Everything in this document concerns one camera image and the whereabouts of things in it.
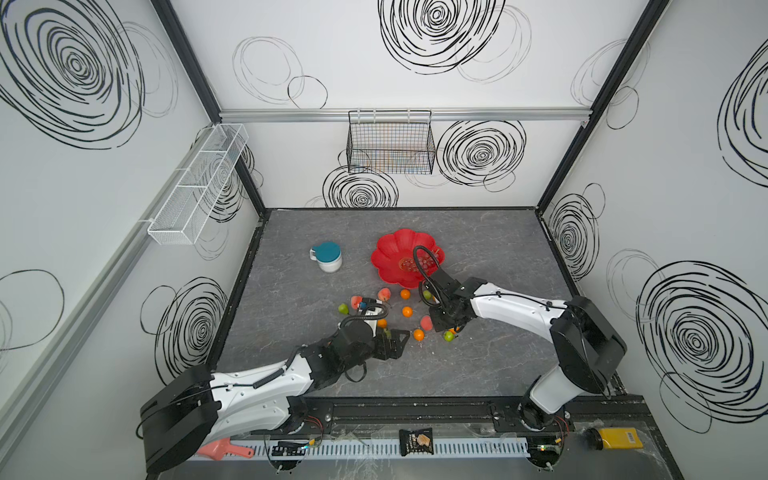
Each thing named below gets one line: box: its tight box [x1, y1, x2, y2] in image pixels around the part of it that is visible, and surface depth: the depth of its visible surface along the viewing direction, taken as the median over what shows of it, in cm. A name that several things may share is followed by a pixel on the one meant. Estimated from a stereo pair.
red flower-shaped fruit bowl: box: [371, 229, 445, 289], surface depth 107 cm
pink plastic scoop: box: [197, 438, 255, 461], surface depth 70 cm
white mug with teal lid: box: [309, 241, 342, 273], surface depth 103 cm
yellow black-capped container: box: [584, 427, 644, 450], surface depth 69 cm
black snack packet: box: [399, 427, 434, 457], surface depth 71 cm
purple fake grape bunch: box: [399, 254, 437, 273], surface depth 102 cm
